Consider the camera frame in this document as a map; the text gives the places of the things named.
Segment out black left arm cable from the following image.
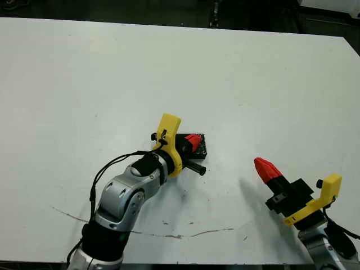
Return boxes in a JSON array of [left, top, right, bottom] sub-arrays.
[[66, 148, 167, 267]]

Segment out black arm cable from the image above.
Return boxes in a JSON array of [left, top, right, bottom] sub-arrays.
[[66, 148, 167, 267], [320, 206, 360, 240]]

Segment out right gripper yellow mount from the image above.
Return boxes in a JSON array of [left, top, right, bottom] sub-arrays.
[[254, 157, 343, 228]]

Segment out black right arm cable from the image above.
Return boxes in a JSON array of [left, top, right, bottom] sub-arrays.
[[320, 206, 360, 240]]

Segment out white cabinet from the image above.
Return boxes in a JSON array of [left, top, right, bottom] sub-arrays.
[[299, 0, 360, 15]]

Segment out left gripper yellow mount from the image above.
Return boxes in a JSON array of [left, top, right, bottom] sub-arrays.
[[150, 112, 208, 178]]

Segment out black foil-wrapped box lid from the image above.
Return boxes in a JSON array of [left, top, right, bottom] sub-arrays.
[[175, 132, 209, 160]]

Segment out black metal frame post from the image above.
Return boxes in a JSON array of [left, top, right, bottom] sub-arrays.
[[209, 0, 222, 28]]

